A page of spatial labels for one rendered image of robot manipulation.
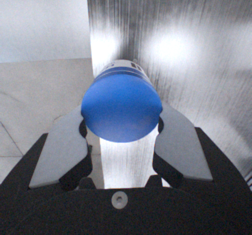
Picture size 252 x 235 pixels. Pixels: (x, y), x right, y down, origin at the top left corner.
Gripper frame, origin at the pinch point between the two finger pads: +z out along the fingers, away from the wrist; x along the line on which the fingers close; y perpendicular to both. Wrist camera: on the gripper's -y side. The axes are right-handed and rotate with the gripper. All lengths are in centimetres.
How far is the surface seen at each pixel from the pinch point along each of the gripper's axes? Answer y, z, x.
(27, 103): 49, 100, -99
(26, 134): 89, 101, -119
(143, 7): -10.6, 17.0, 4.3
